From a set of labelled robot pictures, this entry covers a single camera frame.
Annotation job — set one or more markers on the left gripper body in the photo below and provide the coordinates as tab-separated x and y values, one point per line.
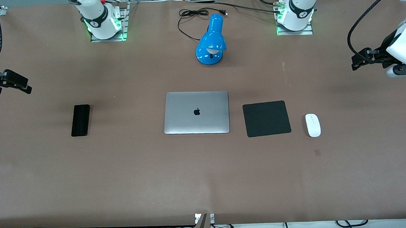
382	53

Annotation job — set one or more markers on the black smartphone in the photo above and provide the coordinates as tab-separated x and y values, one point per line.
80	120

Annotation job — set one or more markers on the white computer mouse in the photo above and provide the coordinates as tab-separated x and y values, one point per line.
313	125

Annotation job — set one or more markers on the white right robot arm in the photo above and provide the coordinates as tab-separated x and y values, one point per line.
96	14

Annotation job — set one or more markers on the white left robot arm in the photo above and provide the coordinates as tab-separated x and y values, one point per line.
300	5

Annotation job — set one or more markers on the black mouse pad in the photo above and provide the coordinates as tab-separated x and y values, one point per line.
266	119

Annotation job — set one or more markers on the small brown tape patch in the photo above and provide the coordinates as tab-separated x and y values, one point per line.
317	152

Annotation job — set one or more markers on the blue desk lamp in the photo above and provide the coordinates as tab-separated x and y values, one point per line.
212	39

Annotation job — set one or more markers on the silver closed laptop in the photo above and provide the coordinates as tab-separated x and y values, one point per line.
189	122

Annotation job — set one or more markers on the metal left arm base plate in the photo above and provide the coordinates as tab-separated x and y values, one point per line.
303	32

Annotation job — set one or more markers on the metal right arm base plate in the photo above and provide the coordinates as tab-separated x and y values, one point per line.
108	39

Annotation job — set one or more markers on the small metal table bracket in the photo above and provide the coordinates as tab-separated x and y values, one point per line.
212	218

